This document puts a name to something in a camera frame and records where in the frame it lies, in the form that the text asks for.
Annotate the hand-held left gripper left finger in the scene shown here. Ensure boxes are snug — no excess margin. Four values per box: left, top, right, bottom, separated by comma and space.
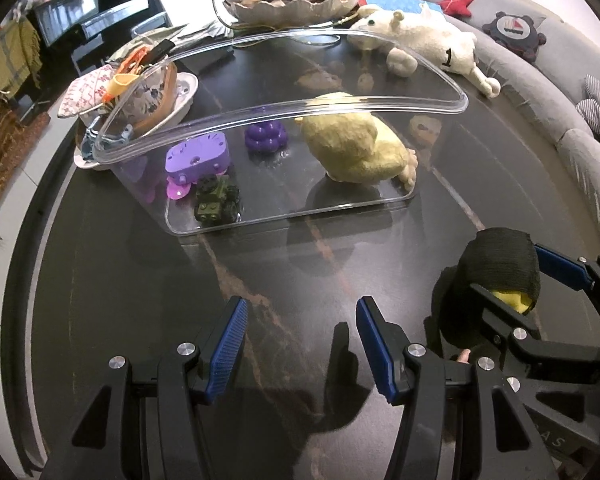
40, 296, 249, 480

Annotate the navy bear cushion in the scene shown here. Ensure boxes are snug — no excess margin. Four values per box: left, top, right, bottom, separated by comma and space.
481, 10, 548, 63

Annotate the grey sofa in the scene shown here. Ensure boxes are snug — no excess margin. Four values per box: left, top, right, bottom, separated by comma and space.
415, 0, 600, 261

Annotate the red starfish plush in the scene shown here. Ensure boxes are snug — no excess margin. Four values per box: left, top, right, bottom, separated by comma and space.
439, 0, 476, 17

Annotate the purple grape toy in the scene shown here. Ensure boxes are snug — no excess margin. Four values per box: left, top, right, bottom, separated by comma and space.
244, 120, 288, 153

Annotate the white low cabinet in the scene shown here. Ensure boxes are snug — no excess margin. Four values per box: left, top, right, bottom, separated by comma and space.
0, 105, 76, 476

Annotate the white oval plate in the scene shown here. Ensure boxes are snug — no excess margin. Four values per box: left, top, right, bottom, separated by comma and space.
74, 72, 201, 171

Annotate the yellow plush chick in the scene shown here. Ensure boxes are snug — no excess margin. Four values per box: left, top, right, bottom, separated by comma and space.
294, 91, 420, 192

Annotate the purple toy camera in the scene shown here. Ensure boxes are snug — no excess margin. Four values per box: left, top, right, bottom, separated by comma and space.
164, 131, 231, 202

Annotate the black green toy truck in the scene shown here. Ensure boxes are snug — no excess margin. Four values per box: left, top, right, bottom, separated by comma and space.
194, 176, 242, 224

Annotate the clear plastic bin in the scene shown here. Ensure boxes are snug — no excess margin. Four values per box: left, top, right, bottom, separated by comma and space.
91, 27, 470, 236

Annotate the orange plastic toy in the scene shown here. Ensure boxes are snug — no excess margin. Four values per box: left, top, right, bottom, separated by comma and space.
105, 45, 153, 98

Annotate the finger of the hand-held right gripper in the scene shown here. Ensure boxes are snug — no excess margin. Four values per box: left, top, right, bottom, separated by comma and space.
469, 282, 600, 385
535, 243, 600, 346

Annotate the black upright piano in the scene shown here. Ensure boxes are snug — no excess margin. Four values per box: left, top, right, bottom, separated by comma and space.
32, 0, 151, 71

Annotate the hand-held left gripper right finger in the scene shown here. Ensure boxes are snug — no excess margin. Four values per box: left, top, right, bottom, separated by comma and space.
355, 296, 563, 480

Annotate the pink patterned cloth pouch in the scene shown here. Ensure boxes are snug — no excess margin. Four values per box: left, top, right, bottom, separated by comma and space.
57, 67, 131, 120

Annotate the light blue cloth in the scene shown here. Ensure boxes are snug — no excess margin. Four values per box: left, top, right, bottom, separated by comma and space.
361, 0, 447, 23

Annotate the black marble desktop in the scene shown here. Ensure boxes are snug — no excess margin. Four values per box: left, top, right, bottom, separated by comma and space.
17, 10, 600, 480

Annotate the white plush llama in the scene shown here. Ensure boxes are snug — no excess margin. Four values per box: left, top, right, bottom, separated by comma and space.
346, 4, 502, 98

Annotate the yellow plaid blanket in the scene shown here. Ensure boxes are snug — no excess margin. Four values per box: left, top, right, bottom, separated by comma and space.
0, 17, 43, 111

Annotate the pile of foil packets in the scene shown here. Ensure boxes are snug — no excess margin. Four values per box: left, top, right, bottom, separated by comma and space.
130, 20, 231, 56

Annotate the black and green ball toy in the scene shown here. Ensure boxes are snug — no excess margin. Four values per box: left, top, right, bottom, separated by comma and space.
440, 227, 542, 361

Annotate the brown patterned throw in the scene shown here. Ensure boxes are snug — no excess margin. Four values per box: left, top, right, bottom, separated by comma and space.
0, 95, 51, 246

